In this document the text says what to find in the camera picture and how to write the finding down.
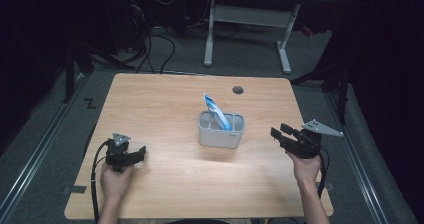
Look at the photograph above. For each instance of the red object on floor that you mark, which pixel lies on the red object on floor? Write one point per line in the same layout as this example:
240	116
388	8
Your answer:
307	31

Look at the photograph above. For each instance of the wooden desk with white frame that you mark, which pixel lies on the wooden desk with white frame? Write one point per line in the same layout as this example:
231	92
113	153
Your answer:
248	15

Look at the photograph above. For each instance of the blue white toothpaste tube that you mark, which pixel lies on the blue white toothpaste tube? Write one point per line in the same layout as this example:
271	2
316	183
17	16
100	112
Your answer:
216	112

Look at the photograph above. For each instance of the dark computer tower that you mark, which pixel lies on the dark computer tower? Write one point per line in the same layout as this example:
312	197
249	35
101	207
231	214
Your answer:
138	14

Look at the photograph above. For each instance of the grey plastic holder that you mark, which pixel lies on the grey plastic holder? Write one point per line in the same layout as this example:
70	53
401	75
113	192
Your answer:
220	135

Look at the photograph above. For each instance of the person's left hand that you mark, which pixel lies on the person's left hand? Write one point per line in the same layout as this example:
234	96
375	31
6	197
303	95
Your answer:
115	184

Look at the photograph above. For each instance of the metal floor rail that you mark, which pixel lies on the metal floor rail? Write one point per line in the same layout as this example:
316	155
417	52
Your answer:
358	160
36	154

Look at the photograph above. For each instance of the person's right hand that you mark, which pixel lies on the person's right hand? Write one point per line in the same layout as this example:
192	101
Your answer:
306	170

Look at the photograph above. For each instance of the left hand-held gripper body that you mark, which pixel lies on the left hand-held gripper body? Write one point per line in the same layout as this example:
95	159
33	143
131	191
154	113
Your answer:
117	154

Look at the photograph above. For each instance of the black metal stand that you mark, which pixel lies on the black metal stand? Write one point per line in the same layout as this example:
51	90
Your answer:
340	84
70	70

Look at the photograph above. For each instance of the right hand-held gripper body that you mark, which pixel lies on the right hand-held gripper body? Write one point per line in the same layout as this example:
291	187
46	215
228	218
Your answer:
308	142

